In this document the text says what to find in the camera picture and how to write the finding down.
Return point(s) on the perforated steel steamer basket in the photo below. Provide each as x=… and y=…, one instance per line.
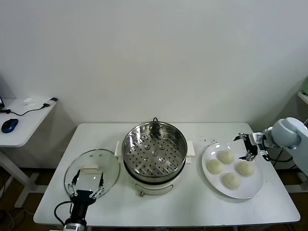
x=168, y=156

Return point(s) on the pale green container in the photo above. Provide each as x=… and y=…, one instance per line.
x=305, y=85

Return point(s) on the cream electric cooking pot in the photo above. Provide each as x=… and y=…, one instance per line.
x=154, y=187

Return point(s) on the white desk foot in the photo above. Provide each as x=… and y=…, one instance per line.
x=302, y=178

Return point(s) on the white side table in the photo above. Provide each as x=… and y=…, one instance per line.
x=24, y=125

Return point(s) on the glass pot lid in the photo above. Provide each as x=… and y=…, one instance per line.
x=96, y=156

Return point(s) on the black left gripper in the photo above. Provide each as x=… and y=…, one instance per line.
x=81, y=202

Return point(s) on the white steamed baozi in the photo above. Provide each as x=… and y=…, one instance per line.
x=214, y=166
x=226, y=157
x=245, y=169
x=231, y=181

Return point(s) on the white round plate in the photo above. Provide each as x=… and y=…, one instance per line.
x=240, y=190

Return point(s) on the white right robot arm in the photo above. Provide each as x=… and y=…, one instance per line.
x=288, y=132

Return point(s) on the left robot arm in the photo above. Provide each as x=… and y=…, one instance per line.
x=74, y=225

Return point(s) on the blue computer mouse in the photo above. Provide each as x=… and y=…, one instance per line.
x=9, y=125

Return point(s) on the dark laptop screen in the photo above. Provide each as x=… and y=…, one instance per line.
x=2, y=102

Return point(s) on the scattered dark crumbs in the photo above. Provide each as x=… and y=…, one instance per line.
x=211, y=140

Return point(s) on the crumpled white tissue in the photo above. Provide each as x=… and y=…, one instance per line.
x=28, y=101

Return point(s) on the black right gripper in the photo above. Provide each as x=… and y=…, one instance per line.
x=252, y=145

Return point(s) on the white wall shelf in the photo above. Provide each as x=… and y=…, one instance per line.
x=303, y=96

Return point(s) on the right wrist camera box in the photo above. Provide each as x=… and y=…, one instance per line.
x=258, y=139

